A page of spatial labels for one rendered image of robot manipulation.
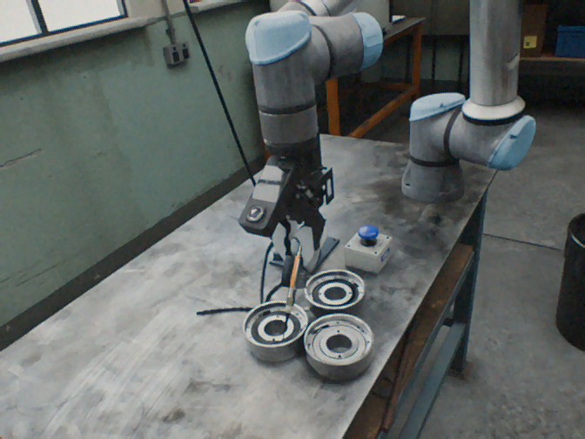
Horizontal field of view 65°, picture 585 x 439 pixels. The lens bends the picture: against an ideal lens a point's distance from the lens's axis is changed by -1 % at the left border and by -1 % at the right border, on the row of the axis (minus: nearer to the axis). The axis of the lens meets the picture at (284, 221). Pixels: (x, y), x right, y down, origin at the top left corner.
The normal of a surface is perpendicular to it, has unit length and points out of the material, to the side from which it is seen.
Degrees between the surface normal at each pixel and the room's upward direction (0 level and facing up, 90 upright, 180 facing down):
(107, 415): 0
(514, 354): 0
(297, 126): 90
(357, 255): 90
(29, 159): 90
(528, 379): 0
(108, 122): 90
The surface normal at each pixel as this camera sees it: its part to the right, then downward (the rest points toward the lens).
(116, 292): -0.11, -0.85
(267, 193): -0.36, -0.48
